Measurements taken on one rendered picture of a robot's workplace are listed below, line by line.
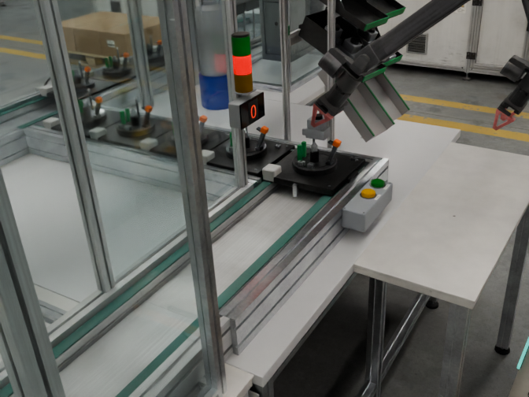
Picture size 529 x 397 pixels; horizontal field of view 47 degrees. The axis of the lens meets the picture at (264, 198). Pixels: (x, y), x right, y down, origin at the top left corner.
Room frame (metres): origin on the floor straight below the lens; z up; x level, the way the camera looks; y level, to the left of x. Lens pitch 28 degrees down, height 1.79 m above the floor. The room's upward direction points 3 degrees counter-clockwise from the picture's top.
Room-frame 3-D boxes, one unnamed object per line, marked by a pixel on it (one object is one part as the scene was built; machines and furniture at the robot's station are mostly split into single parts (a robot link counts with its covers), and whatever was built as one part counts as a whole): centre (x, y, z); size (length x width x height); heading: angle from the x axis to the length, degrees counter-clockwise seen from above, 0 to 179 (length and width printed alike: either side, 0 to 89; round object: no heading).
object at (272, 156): (1.84, 0.05, 1.01); 0.24 x 0.24 x 0.13; 57
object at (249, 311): (1.39, -0.14, 0.91); 0.89 x 0.06 x 0.11; 147
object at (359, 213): (1.51, -0.30, 0.93); 0.21 x 0.07 x 0.06; 147
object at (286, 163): (1.70, -0.16, 0.96); 0.24 x 0.24 x 0.02; 57
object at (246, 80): (1.61, 0.04, 1.28); 0.05 x 0.05 x 0.05
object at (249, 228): (1.46, 0.02, 0.91); 0.84 x 0.28 x 0.10; 147
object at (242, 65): (1.61, 0.04, 1.33); 0.05 x 0.05 x 0.05
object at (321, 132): (1.71, -0.16, 1.10); 0.08 x 0.04 x 0.07; 58
